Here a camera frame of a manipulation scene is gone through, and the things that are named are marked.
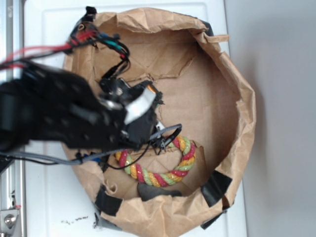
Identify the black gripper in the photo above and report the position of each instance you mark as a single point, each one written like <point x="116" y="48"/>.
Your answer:
<point x="132" y="111"/>

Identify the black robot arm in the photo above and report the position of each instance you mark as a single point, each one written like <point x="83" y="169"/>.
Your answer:
<point x="50" y="104"/>

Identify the brown paper bag bowl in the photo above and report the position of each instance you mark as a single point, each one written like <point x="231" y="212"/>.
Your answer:
<point x="202" y="90"/>

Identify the dark grey object in bag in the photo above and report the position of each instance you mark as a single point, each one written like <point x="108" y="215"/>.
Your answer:
<point x="147" y="192"/>

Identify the black tape strip back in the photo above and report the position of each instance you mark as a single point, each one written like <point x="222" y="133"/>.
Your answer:
<point x="86" y="19"/>

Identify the black tape strip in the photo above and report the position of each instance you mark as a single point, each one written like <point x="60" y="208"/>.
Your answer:
<point x="106" y="203"/>
<point x="86" y="19"/>
<point x="215" y="187"/>

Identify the black tape strip front left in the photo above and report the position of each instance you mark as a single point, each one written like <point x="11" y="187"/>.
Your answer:
<point x="106" y="203"/>

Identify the black tape strip front right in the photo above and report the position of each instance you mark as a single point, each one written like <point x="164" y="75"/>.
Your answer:
<point x="215" y="187"/>

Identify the multicolour twisted rope toy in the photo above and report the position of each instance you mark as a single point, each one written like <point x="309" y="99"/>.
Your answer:
<point x="180" y="158"/>

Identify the aluminium frame rail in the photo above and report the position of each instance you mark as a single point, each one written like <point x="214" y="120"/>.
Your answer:
<point x="12" y="178"/>

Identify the metal corner bracket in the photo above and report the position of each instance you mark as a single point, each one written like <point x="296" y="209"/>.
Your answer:
<point x="10" y="223"/>

